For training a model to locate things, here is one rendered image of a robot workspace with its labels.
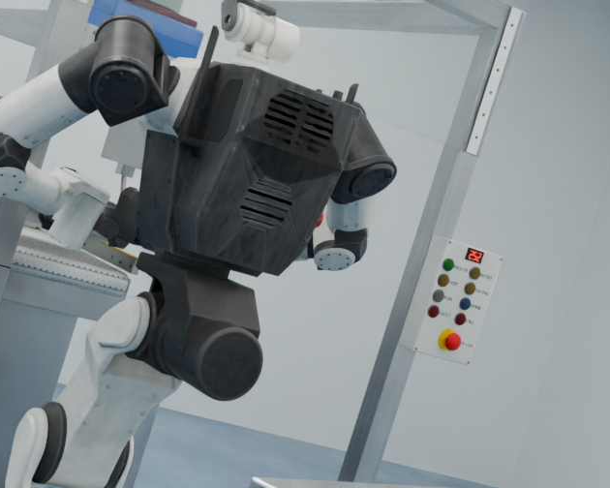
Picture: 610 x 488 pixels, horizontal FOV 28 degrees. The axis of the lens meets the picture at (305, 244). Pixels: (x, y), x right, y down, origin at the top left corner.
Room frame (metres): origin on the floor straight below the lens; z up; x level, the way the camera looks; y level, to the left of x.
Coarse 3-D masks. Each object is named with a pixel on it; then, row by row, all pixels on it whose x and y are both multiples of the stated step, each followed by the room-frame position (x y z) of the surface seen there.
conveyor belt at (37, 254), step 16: (32, 240) 2.54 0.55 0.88; (48, 240) 2.67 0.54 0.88; (16, 256) 2.31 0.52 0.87; (32, 256) 2.33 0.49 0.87; (48, 256) 2.36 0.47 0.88; (64, 256) 2.42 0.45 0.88; (80, 256) 2.54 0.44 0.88; (32, 272) 2.34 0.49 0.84; (48, 272) 2.35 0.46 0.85; (64, 272) 2.37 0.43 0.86; (80, 272) 2.39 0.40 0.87; (96, 272) 2.41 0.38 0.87; (112, 272) 2.43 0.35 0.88; (96, 288) 2.41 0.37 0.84; (112, 288) 2.43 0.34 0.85
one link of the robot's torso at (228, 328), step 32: (160, 256) 1.95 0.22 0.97; (160, 288) 2.01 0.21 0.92; (192, 288) 1.83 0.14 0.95; (224, 288) 1.88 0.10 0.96; (192, 320) 1.81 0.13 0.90; (224, 320) 1.83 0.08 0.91; (256, 320) 1.88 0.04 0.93; (160, 352) 1.87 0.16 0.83; (192, 352) 1.78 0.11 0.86; (224, 352) 1.78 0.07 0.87; (256, 352) 1.81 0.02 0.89; (192, 384) 1.81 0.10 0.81; (224, 384) 1.79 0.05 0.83
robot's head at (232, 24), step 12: (228, 0) 1.97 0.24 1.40; (240, 0) 1.97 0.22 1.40; (252, 0) 1.98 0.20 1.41; (228, 12) 1.96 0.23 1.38; (240, 12) 1.94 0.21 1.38; (252, 12) 2.01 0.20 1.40; (264, 12) 2.00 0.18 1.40; (228, 24) 1.95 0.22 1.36; (240, 24) 1.94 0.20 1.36; (228, 36) 1.96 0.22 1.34
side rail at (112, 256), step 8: (88, 240) 2.66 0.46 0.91; (96, 240) 2.63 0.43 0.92; (88, 248) 2.65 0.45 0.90; (96, 248) 2.62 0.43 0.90; (104, 248) 2.58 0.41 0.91; (112, 248) 2.55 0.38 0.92; (104, 256) 2.57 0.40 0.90; (112, 256) 2.54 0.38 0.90; (120, 256) 2.51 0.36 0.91; (128, 256) 2.48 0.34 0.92; (120, 264) 2.49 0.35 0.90; (128, 264) 2.46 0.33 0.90; (136, 272) 2.45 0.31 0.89
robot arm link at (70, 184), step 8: (56, 168) 2.13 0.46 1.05; (64, 168) 2.12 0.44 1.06; (56, 176) 2.10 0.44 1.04; (64, 176) 2.10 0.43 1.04; (72, 176) 2.10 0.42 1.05; (80, 176) 2.11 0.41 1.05; (64, 184) 2.08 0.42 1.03; (72, 184) 2.09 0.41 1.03; (80, 184) 2.10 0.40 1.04; (88, 184) 2.12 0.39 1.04; (64, 192) 2.08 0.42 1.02; (72, 192) 2.09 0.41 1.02; (80, 192) 2.11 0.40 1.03; (88, 192) 2.12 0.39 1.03; (96, 192) 2.14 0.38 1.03; (104, 192) 2.15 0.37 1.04; (56, 200) 2.07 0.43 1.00; (64, 200) 2.09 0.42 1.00; (104, 200) 2.16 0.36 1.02; (48, 208) 2.08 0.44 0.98; (56, 208) 2.08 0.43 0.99
